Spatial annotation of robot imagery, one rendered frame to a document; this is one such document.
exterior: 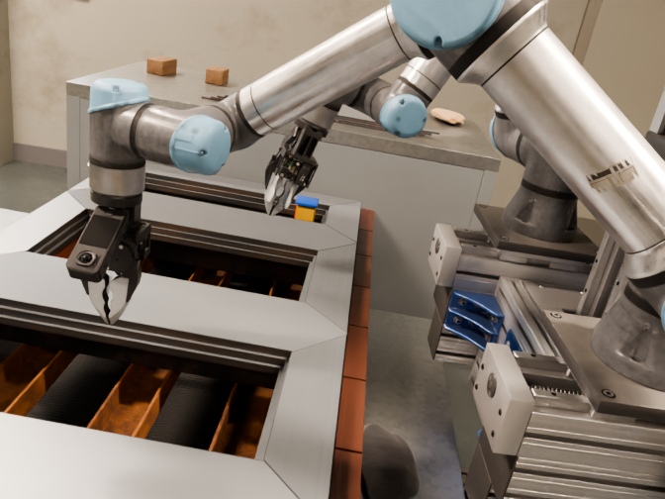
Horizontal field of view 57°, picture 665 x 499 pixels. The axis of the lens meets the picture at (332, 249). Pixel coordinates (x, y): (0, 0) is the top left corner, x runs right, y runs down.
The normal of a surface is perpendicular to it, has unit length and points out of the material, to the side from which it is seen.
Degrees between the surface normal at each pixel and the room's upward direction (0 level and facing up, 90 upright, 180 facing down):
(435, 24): 85
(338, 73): 106
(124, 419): 0
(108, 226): 29
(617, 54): 90
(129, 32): 90
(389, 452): 9
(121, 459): 0
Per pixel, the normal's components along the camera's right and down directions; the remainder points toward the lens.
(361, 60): -0.20, 0.57
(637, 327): -0.77, -0.21
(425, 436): 0.16, -0.91
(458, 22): -0.42, 0.22
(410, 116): 0.23, 0.42
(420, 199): -0.08, 0.38
